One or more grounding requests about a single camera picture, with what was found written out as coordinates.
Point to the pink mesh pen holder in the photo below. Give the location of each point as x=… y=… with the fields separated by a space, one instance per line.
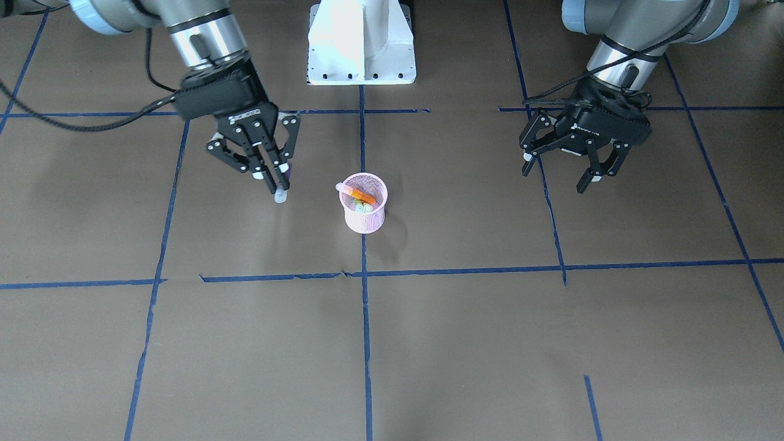
x=365 y=223

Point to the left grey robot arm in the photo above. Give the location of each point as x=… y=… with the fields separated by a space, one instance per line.
x=634 y=36

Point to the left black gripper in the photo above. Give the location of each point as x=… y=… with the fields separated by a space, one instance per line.
x=547 y=133

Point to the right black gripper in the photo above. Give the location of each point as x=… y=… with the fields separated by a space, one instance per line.
x=250 y=121

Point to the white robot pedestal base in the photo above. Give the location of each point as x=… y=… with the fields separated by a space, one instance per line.
x=361 y=43

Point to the orange marker pen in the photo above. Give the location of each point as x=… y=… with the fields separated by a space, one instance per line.
x=355 y=193

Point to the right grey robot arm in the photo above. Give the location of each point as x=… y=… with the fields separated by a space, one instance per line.
x=252 y=134

